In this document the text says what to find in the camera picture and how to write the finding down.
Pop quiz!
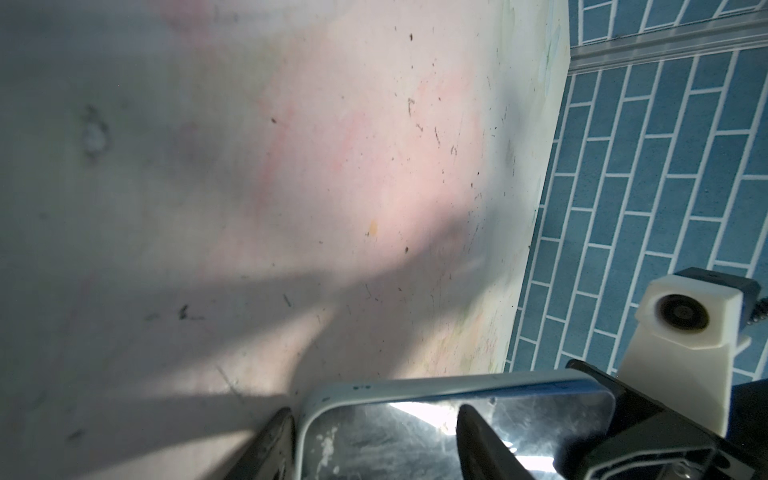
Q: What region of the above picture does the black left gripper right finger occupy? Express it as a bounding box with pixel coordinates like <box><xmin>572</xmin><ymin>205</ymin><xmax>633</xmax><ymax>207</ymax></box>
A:
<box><xmin>456</xmin><ymin>404</ymin><xmax>534</xmax><ymax>480</ymax></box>

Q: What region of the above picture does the blue phone black screen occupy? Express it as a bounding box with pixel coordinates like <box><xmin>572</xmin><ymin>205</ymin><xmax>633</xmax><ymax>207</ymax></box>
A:
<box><xmin>297</xmin><ymin>382</ymin><xmax>615</xmax><ymax>479</ymax></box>

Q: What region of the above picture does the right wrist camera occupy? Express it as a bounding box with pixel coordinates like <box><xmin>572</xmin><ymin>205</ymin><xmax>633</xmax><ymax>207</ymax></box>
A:
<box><xmin>617</xmin><ymin>267</ymin><xmax>761</xmax><ymax>435</ymax></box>

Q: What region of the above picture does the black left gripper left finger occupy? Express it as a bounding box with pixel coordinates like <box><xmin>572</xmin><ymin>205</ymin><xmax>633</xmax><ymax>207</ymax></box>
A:
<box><xmin>224</xmin><ymin>407</ymin><xmax>296</xmax><ymax>480</ymax></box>

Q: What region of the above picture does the light blue phone case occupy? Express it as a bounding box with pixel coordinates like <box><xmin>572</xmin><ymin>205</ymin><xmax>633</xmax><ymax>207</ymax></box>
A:
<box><xmin>295</xmin><ymin>370</ymin><xmax>615</xmax><ymax>479</ymax></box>

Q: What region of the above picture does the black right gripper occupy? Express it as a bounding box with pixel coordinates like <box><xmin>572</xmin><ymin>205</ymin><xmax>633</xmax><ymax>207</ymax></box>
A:
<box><xmin>555</xmin><ymin>360</ymin><xmax>767</xmax><ymax>479</ymax></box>

